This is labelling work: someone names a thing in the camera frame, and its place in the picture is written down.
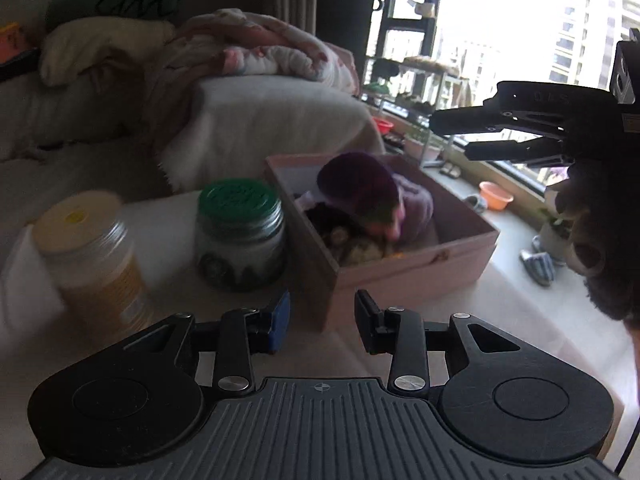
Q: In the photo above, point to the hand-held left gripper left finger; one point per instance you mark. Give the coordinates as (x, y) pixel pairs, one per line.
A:
(280, 317)

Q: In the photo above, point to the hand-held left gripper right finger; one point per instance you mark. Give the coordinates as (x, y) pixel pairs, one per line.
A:
(365, 320)

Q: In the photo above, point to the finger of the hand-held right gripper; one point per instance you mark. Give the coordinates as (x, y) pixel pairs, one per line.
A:
(500, 150)
(460, 122)

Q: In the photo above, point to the pink cardboard box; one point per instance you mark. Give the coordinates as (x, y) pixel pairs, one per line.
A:
(400, 285)

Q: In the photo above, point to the purple fluffy plush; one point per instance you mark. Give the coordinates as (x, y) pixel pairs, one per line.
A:
(417, 205)

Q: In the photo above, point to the pink and purple round sponge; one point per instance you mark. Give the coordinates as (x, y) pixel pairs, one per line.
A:
(355, 180)

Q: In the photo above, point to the person's right hand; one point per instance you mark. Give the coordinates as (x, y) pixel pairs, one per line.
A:
(605, 240)

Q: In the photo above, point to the small plastic basin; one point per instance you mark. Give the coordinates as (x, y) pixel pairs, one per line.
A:
(495, 196)

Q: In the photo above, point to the metal shoe rack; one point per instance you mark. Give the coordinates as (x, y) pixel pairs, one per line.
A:
(425, 90)

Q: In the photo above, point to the grey slipper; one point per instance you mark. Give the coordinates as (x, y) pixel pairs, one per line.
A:
(475, 204)

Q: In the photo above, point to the red plastic bowl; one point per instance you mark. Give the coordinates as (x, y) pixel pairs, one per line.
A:
(383, 126)

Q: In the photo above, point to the green lidded glass jar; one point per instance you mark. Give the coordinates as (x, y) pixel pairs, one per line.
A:
(240, 240)

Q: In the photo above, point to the blue striped slipper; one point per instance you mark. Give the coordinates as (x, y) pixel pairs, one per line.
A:
(537, 262)

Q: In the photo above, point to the white cup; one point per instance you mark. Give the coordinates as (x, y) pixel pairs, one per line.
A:
(425, 9)

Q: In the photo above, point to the clear jar with tan label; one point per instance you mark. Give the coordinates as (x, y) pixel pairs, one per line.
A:
(95, 270)

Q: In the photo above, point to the cream covered sofa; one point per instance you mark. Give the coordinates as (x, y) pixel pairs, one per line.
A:
(260, 120)

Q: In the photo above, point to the floral pink blanket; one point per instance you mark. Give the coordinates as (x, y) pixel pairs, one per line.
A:
(260, 50)

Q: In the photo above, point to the cream pillow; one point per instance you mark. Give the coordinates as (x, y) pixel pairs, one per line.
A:
(100, 45)

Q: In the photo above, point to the dark blue box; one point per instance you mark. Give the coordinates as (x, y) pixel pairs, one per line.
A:
(17, 67)

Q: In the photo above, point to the orange plush toy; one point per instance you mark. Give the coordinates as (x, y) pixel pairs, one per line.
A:
(10, 40)

